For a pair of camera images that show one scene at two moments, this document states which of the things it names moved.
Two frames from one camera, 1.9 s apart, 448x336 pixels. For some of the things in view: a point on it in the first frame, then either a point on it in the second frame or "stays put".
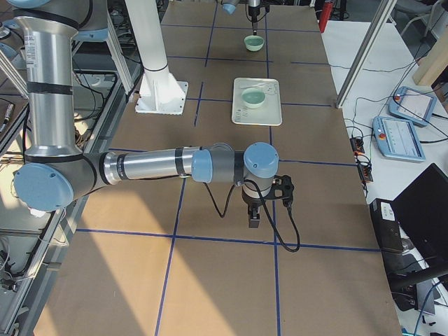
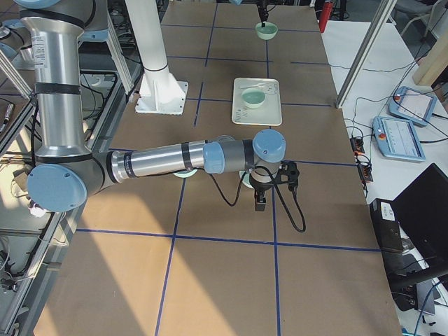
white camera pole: (148, 33) stays put
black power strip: (363, 162) stays put
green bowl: (254, 43) to (267, 32)
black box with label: (387, 227) stays put
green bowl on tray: (253, 98) stays put
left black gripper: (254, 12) to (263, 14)
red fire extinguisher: (325, 15) stays put
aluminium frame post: (362, 59) stays put
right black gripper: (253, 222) to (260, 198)
